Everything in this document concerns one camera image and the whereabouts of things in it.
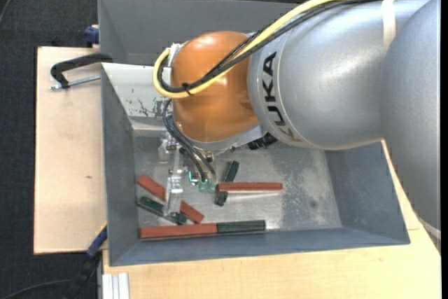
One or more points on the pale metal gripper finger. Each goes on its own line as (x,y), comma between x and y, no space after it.
(173,196)
(164,150)

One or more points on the red-brown flat block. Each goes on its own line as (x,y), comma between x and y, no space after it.
(250,187)
(178,231)
(151,187)

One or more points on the dark green flat block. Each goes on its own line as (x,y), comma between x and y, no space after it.
(150,204)
(241,226)
(231,171)

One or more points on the grey metal bin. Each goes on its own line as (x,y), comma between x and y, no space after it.
(301,182)

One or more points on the pale wood flat board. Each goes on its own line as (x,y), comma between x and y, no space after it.
(66,150)

